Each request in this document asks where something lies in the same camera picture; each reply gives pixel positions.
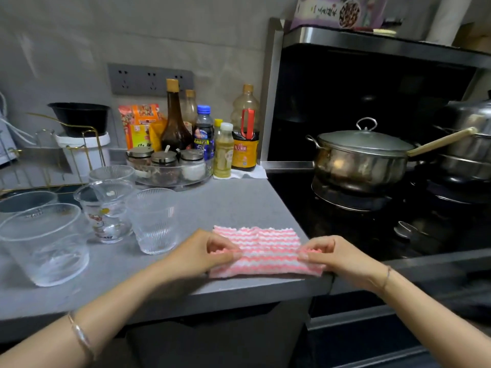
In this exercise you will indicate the person's left hand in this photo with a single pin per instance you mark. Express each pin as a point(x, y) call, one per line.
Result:
point(203, 252)

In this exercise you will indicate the person's right hand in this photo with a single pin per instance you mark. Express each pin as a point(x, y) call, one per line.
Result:
point(345, 260)

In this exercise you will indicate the tall ribbed clear glass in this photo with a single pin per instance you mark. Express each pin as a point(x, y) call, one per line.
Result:
point(155, 226)

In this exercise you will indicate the pink striped cloth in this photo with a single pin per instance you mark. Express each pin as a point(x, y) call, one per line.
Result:
point(268, 249)

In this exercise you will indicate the cartoon cat print glass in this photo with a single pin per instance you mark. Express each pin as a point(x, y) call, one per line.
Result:
point(103, 222)

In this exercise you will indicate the small ribbed clear glass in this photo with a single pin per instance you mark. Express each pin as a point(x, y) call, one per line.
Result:
point(111, 173)

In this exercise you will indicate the embossed ribbed clear glass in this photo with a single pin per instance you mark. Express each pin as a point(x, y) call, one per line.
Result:
point(46, 252)

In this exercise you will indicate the short textured glass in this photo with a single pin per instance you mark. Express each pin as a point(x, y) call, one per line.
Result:
point(23, 201)

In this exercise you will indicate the person's left forearm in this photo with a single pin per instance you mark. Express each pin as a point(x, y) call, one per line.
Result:
point(96, 321)

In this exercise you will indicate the person's right forearm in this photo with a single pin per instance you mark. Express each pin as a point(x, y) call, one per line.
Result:
point(441, 329)

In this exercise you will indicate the steel ladle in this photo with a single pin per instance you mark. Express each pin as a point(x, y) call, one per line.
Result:
point(406, 229)

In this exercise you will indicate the clear round condiment tray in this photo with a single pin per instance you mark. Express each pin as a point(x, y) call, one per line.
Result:
point(172, 178)

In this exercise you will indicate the glass spice jar steel lid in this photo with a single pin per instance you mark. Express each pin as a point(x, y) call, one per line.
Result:
point(192, 160)
point(140, 153)
point(163, 157)

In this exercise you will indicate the stainless steel pot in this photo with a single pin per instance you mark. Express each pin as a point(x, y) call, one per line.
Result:
point(356, 168)

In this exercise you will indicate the white paper towel sheet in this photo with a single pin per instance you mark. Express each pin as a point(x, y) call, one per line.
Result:
point(253, 173)

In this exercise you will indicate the yellow liquid bottle white cap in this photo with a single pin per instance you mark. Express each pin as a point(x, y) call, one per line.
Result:
point(223, 157)

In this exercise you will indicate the dark bottle blue cap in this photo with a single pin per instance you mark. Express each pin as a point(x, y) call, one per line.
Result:
point(203, 137)

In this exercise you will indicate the steel pot lid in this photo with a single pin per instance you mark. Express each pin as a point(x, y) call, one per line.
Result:
point(364, 141)

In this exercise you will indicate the dark brown glass bottle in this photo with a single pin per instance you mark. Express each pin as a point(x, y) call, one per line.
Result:
point(175, 134)

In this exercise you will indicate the yellow seasoning pouch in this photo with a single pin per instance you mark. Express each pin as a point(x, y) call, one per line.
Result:
point(156, 136)

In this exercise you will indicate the small bottle yellow cap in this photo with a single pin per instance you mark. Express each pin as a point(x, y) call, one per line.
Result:
point(218, 124)

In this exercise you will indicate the clear bottle brown cap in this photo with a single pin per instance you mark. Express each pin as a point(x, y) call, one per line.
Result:
point(190, 111)

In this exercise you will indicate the orange seasoning packet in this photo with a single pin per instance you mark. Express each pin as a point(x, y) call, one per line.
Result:
point(140, 122)

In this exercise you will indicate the white plastic bucket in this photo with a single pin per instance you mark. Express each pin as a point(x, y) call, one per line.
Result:
point(82, 153)

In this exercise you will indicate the black plastic bowl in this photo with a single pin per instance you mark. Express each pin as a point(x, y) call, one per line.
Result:
point(78, 118)

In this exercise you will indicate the large steel steamer pot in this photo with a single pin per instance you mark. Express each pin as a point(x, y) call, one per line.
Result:
point(468, 122)

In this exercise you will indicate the white microwave oven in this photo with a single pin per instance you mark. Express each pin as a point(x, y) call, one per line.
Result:
point(5, 145)

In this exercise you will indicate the pale yellow flat pack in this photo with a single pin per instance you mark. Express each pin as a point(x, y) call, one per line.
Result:
point(383, 32)

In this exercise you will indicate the purple food packet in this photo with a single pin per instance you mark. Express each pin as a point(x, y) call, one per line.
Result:
point(318, 11)

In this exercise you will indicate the brown cardboard box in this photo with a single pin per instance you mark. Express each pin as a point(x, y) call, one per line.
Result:
point(473, 38)

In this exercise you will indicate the white paper towel roll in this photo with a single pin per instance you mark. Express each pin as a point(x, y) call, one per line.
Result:
point(449, 19)

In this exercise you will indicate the grey wall socket panel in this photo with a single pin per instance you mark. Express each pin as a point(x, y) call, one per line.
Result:
point(134, 78)

